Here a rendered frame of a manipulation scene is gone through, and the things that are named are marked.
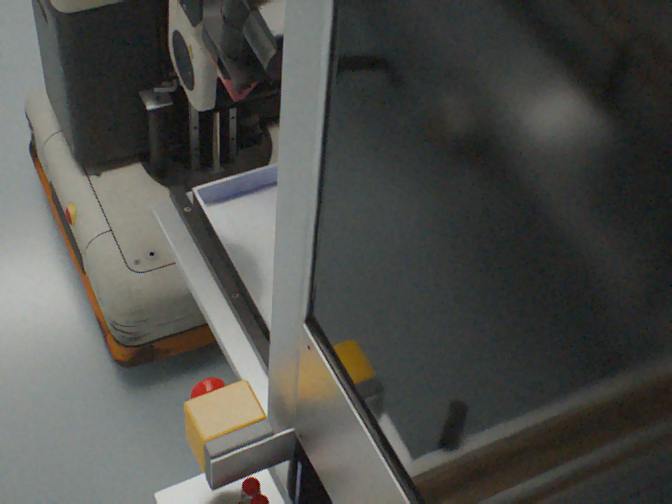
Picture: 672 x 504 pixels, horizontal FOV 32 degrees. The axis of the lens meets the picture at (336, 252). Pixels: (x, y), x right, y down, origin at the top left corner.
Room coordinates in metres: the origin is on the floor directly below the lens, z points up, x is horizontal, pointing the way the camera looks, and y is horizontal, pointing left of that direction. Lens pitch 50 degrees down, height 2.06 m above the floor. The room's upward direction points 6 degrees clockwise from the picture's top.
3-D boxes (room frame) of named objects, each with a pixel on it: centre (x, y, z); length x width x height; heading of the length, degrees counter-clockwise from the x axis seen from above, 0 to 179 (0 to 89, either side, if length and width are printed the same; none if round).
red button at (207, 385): (0.67, 0.11, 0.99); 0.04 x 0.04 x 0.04; 32
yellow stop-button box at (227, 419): (0.63, 0.09, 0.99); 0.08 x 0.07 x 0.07; 32
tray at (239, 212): (0.95, 0.00, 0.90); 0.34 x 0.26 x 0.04; 31
